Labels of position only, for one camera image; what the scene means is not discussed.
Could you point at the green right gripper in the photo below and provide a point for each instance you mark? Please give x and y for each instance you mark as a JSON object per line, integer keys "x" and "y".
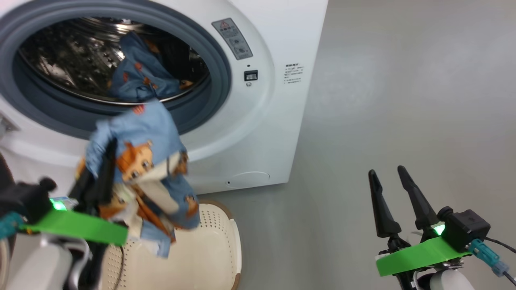
{"x": 415, "y": 255}

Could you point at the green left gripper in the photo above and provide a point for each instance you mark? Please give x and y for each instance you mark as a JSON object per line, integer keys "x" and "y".
{"x": 80, "y": 227}

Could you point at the blue cartoon garment cream lining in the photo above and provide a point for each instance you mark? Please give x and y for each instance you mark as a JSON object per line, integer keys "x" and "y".
{"x": 149, "y": 133}

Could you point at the blue cartoon print garment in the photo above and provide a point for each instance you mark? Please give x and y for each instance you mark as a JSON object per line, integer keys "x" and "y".
{"x": 141, "y": 76}

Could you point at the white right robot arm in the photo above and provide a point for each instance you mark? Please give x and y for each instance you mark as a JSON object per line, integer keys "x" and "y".
{"x": 447, "y": 282}

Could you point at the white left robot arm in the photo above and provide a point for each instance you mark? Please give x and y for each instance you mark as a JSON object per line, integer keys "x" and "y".
{"x": 36, "y": 262}

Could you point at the steel washer drum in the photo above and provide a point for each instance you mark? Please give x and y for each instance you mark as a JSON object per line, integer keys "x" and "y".
{"x": 68, "y": 56}

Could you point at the white front-load washing machine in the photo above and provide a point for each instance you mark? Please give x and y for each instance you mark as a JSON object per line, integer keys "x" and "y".
{"x": 258, "y": 133}

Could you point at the cream laundry basket brown rim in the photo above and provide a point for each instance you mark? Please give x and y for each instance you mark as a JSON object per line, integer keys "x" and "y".
{"x": 201, "y": 249}

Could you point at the round white filter cover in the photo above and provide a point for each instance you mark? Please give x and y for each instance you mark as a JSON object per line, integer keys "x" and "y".
{"x": 250, "y": 180}

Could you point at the small black text sticker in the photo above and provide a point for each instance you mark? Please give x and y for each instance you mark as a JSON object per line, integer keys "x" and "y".
{"x": 293, "y": 73}

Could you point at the grey warning label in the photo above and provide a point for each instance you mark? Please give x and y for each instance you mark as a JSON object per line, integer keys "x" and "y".
{"x": 233, "y": 38}

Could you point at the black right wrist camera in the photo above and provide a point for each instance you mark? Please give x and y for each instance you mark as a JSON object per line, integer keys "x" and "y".
{"x": 465, "y": 227}

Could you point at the teal left camera connector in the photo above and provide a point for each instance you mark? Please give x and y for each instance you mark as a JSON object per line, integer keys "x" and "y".
{"x": 10, "y": 225}

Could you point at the teal camera connector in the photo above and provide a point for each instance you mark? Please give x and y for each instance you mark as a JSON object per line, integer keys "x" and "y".
{"x": 485, "y": 255}
{"x": 10, "y": 225}

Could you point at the teal right camera connector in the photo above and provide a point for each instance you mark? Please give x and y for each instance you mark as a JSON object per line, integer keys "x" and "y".
{"x": 485, "y": 255}

